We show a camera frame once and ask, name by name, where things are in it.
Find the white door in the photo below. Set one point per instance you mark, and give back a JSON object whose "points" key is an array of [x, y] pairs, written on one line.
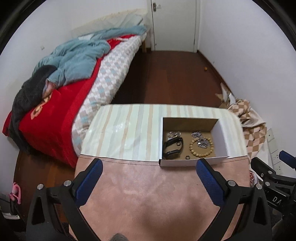
{"points": [[175, 23]]}

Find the cardboard box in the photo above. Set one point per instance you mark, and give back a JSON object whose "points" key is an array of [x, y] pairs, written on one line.
{"points": [[219, 143]]}

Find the white wall socket strip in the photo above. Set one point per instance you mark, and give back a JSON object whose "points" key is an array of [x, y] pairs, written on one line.
{"points": [[275, 153]]}

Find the pink plastic object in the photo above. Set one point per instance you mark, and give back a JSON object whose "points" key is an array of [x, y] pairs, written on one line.
{"points": [[15, 193]]}

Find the beige checkered cloth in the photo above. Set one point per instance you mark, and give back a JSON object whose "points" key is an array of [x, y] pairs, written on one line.
{"points": [[252, 134]]}

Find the pink suede mat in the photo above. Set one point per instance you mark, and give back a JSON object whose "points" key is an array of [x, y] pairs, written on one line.
{"points": [[143, 197]]}

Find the bed with red blanket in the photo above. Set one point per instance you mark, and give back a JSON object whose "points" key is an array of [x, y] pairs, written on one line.
{"points": [[60, 115]]}

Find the striped tablecloth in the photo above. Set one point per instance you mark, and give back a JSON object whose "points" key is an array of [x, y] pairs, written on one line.
{"points": [[124, 132]]}

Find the dark grey fuzzy blanket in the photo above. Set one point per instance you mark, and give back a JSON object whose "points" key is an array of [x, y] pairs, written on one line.
{"points": [[25, 97]]}

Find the black fitness band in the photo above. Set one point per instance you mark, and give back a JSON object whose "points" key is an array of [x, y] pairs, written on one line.
{"points": [[168, 144]]}

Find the light blue quilt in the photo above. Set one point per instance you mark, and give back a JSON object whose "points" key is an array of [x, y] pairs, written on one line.
{"points": [[78, 60]]}

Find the checkered bed sheet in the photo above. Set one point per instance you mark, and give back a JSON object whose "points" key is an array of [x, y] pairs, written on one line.
{"points": [[108, 74]]}

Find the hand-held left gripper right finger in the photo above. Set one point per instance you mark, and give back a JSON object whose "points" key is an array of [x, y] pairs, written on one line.
{"points": [[210, 183]]}

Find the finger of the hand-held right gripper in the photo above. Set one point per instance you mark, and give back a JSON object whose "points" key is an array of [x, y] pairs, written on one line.
{"points": [[262, 169], [285, 156]]}

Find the wooden bed frame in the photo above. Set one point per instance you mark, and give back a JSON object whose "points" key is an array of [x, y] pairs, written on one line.
{"points": [[144, 45]]}

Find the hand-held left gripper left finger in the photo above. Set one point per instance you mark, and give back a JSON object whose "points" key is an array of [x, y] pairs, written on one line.
{"points": [[89, 183]]}

